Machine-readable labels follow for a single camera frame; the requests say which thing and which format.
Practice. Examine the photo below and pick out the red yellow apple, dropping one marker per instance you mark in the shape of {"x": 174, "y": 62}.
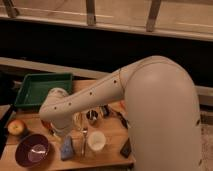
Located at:
{"x": 16, "y": 127}

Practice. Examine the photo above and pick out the purple bowl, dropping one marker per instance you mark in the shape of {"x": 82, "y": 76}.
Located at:
{"x": 32, "y": 150}

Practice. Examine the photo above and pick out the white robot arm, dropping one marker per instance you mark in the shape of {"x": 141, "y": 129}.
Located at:
{"x": 162, "y": 106}

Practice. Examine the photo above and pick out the white plastic cup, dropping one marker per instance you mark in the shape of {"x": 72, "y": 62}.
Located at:
{"x": 96, "y": 141}

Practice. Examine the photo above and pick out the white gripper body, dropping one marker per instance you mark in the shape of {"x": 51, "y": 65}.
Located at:
{"x": 61, "y": 127}

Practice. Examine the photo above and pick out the orange bowl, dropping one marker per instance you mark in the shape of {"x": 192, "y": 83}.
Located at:
{"x": 47, "y": 125}

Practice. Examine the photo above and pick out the blue sponge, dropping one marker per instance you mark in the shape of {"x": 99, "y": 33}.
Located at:
{"x": 67, "y": 150}

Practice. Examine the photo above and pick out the wooden utensil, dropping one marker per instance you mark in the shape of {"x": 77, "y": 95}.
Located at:
{"x": 78, "y": 121}

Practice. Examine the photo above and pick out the green plastic tray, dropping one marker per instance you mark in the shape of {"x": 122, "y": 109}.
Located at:
{"x": 35, "y": 88}

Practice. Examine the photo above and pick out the small metal cup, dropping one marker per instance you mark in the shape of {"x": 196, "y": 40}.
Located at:
{"x": 92, "y": 117}

